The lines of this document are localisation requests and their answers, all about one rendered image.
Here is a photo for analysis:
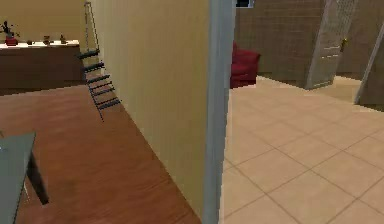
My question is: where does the red pot with dark plant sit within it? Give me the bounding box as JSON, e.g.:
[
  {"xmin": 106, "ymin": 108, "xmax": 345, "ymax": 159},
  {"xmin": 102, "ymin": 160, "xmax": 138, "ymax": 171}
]
[{"xmin": 0, "ymin": 20, "xmax": 21, "ymax": 47}]

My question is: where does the red armchair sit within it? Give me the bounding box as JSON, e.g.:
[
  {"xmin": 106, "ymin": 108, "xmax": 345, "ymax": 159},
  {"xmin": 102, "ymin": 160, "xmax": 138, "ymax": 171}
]
[{"xmin": 229, "ymin": 41, "xmax": 262, "ymax": 90}]

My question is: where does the dark framed wall picture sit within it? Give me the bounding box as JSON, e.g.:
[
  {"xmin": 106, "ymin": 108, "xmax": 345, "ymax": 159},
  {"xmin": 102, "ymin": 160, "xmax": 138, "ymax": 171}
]
[{"xmin": 235, "ymin": 0, "xmax": 256, "ymax": 9}]

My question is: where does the grey table with black legs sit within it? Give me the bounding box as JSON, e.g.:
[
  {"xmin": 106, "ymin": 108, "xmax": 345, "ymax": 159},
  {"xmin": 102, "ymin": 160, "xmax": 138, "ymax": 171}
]
[{"xmin": 0, "ymin": 131, "xmax": 50, "ymax": 224}]

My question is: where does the brown wooden counter cabinet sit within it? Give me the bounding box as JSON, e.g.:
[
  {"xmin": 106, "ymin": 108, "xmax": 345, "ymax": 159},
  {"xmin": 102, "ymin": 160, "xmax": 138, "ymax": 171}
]
[{"xmin": 0, "ymin": 40, "xmax": 85, "ymax": 91}]

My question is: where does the dark ladder shelf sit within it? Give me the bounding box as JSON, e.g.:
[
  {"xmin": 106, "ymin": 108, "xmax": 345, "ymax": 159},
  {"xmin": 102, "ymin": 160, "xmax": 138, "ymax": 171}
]
[{"xmin": 77, "ymin": 1, "xmax": 122, "ymax": 123}]

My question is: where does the grey room door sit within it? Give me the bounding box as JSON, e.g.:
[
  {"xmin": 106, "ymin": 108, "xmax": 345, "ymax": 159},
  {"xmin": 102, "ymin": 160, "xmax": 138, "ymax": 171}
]
[{"xmin": 303, "ymin": 0, "xmax": 361, "ymax": 91}]

